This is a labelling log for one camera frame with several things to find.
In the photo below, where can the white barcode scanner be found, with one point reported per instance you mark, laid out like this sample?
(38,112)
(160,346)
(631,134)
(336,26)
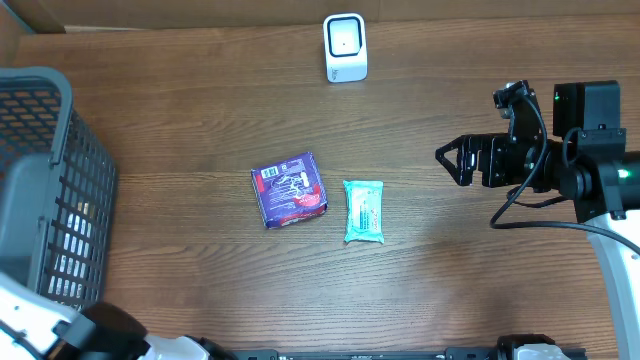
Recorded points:
(345,46)

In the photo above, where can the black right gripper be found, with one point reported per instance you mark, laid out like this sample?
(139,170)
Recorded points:
(489,146)

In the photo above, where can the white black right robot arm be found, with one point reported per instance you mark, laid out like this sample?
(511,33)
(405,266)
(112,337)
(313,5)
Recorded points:
(583,158)

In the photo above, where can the dark grey plastic basket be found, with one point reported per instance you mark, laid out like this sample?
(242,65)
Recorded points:
(58,190)

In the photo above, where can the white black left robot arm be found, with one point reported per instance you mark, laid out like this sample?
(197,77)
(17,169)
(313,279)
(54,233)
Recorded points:
(34,327)

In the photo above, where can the teal wet wipes pack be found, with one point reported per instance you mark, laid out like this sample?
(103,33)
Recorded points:
(364,211)

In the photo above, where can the purple sanitary pad pack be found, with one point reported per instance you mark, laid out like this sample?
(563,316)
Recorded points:
(289,191)

